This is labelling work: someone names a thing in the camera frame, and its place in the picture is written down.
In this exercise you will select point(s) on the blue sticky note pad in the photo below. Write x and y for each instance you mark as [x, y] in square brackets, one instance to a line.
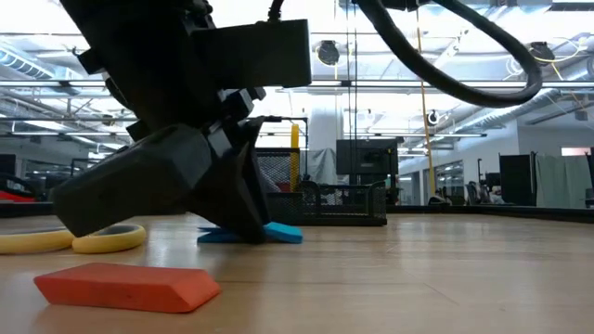
[283, 232]

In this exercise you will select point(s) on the grey cloth cover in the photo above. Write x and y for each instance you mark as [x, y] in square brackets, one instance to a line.
[322, 167]

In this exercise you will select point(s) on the orange eraser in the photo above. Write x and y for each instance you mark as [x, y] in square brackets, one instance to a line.
[125, 287]

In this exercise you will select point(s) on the black red office chair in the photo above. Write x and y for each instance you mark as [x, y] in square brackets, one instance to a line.
[14, 197]

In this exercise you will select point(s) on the black mesh desk organizer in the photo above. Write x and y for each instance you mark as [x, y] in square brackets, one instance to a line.
[334, 204]

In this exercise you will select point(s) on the black tubular camera stand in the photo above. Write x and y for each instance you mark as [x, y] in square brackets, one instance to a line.
[278, 119]

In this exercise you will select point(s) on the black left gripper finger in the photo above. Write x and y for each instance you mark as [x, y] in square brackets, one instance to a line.
[130, 181]
[236, 195]

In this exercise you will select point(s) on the black monitor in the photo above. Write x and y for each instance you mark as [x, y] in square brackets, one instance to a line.
[366, 158]

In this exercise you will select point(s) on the green curtain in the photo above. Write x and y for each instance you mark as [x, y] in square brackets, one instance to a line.
[561, 181]

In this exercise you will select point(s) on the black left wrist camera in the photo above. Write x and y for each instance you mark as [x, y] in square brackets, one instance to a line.
[250, 53]

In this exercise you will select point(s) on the black partition panel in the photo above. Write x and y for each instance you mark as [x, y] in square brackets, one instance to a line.
[517, 181]

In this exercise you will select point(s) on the black aluminium table frame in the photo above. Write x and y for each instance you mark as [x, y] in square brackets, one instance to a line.
[464, 211]

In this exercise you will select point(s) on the yellow highlighter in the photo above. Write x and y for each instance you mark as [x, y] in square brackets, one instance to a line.
[294, 158]

